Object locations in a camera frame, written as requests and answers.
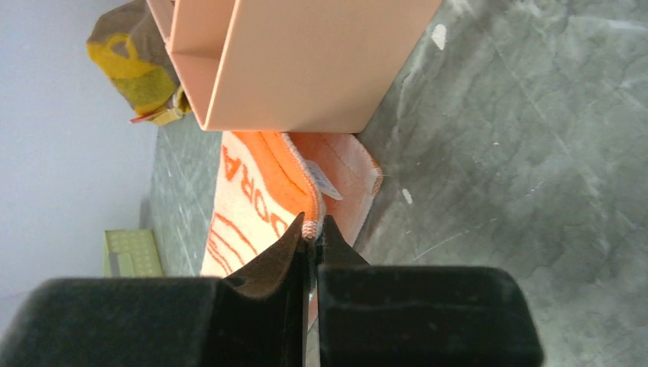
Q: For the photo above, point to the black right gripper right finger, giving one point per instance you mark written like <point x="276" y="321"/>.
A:
<point x="406" y="315"/>

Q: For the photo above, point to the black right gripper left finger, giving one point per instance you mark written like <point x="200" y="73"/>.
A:
<point x="256" y="316"/>

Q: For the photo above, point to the orange white patterned towel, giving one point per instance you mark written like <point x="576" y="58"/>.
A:
<point x="266" y="179"/>

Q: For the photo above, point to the green plastic basket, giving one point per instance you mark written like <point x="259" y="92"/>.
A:
<point x="131" y="253"/>

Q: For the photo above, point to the orange plastic file organizer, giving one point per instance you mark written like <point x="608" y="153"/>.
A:
<point x="289" y="66"/>

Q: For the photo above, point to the yellow brown folded towel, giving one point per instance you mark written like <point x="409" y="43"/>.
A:
<point x="130" y="50"/>

